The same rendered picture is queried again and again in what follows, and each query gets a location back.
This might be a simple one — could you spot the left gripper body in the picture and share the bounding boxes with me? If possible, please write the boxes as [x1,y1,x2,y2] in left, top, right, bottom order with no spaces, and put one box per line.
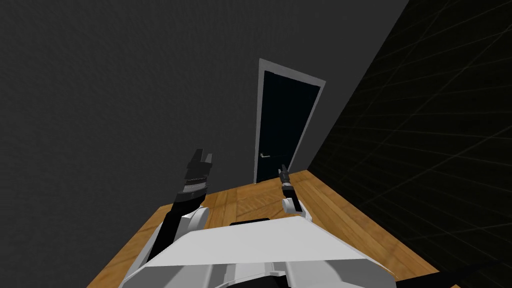
[184,159,212,182]

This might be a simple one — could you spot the dark door leaf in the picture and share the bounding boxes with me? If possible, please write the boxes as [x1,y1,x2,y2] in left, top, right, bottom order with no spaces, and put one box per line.
[255,70,322,185]

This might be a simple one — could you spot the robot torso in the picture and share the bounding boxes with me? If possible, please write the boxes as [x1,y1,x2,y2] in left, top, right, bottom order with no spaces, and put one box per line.
[118,217,398,288]

